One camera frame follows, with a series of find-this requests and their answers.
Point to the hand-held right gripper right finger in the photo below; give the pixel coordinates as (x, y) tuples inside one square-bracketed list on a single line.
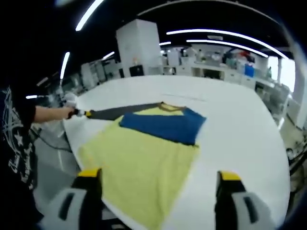
[(242, 206)]

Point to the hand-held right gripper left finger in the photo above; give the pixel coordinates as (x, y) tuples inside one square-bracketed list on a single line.
[(74, 203)]

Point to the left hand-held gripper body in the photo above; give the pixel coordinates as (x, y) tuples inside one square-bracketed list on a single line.
[(70, 100)]

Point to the yellow grey blue garment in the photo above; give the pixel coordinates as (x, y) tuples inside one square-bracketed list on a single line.
[(146, 153)]

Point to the person's black printed shirt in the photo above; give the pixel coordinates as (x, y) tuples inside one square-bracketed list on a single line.
[(16, 139)]

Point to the black chair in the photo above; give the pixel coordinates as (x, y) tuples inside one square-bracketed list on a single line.
[(136, 71)]

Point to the blue storage bin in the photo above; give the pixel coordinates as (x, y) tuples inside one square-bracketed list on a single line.
[(249, 70)]

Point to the white lab counter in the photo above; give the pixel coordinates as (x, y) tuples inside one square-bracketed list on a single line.
[(216, 69)]

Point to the short ceiling light strip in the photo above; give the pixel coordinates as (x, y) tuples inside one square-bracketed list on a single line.
[(227, 44)]

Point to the long ceiling light strip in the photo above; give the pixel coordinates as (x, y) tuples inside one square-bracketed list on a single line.
[(227, 33)]

